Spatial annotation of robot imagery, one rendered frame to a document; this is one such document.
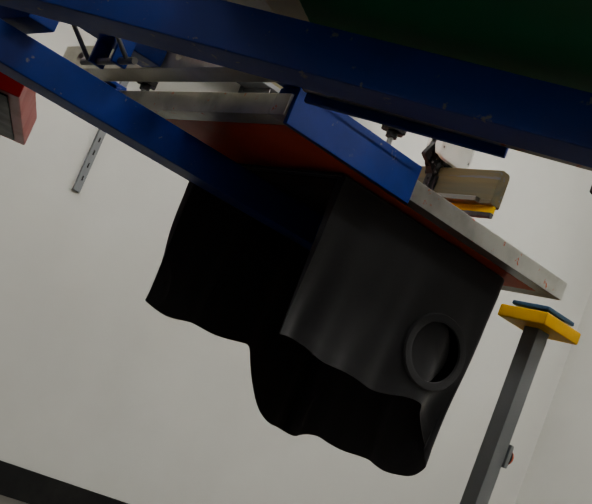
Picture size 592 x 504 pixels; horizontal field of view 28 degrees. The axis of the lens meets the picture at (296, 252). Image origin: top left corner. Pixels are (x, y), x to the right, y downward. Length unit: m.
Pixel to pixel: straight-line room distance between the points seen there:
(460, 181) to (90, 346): 2.24
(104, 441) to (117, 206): 0.87
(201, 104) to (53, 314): 2.33
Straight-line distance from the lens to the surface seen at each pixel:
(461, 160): 2.51
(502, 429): 2.56
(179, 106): 2.09
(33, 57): 1.92
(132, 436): 4.56
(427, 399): 2.27
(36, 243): 4.22
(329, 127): 1.90
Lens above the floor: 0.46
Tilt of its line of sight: 10 degrees up
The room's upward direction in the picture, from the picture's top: 22 degrees clockwise
